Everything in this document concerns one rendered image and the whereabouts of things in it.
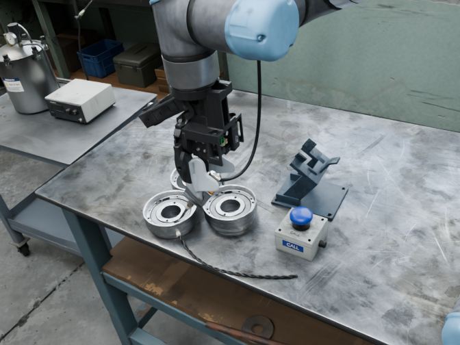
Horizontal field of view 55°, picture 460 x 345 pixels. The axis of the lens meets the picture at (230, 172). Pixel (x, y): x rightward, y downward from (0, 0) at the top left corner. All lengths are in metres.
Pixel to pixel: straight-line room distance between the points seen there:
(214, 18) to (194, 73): 0.10
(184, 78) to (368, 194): 0.49
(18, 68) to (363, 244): 1.27
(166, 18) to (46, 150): 0.99
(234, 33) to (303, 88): 2.15
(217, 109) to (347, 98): 1.97
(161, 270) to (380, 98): 1.67
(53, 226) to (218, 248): 1.21
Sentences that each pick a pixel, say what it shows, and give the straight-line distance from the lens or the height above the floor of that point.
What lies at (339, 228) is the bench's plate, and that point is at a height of 0.80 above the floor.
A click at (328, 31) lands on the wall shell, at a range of 2.45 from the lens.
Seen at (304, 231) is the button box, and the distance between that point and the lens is 0.79.
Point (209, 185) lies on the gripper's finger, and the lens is 0.70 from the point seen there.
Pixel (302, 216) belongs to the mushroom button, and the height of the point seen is 0.87.
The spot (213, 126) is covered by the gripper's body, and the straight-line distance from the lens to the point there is 0.64.
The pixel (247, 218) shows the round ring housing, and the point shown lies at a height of 0.83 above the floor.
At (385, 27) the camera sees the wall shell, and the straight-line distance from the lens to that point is 2.35.
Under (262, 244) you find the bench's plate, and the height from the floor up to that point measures 0.80.
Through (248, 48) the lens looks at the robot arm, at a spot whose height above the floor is 1.22.
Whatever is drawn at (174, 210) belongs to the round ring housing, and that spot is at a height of 0.81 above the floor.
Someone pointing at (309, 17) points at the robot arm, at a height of 1.21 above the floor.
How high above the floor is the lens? 1.40
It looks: 37 degrees down
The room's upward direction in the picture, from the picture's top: 8 degrees counter-clockwise
